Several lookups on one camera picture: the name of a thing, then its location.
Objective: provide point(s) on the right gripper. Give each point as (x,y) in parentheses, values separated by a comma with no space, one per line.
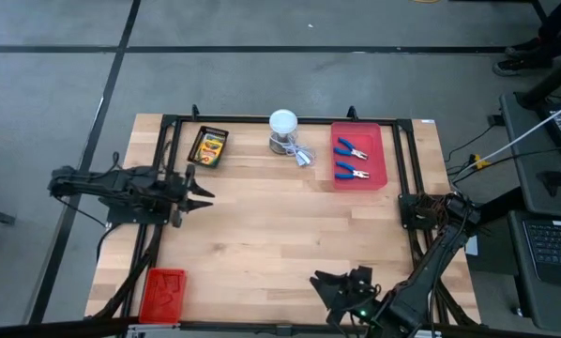
(355,296)

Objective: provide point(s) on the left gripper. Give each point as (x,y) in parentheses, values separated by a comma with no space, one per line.
(179,197)

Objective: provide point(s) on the yellow crayon box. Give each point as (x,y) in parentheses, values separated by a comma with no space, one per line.
(209,148)

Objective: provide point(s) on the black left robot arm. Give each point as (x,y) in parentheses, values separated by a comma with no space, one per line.
(97,185)

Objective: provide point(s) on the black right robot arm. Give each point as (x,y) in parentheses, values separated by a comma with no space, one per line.
(426,281)

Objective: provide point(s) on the black mesh basket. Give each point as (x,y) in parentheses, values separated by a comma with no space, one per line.
(192,150)

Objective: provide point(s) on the wooden lamp base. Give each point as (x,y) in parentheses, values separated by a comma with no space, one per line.
(277,146)

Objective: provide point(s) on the small red mesh tray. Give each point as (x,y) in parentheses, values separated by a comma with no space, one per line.
(162,296)

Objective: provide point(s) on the white light bulb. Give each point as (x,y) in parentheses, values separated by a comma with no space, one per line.
(283,121)

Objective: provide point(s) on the black and silver crossbar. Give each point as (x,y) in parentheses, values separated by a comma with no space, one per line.
(215,330)

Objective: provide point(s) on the white paper sheet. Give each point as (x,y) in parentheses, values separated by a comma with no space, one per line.
(472,246)

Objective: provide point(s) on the pink translucent plastic bin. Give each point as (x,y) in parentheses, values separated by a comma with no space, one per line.
(369,136)

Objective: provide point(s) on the dark grey laptop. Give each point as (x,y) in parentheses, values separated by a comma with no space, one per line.
(557,244)

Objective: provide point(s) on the black plug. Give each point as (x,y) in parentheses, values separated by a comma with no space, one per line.
(496,120)

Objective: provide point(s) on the thin white rod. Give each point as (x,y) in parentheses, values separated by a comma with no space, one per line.
(520,136)

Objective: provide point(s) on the dark grey side table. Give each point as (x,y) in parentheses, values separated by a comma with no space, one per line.
(524,141)

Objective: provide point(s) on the person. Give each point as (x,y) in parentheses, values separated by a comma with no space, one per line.
(510,68)

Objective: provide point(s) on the black metal table frame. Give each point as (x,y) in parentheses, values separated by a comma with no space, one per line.
(243,120)

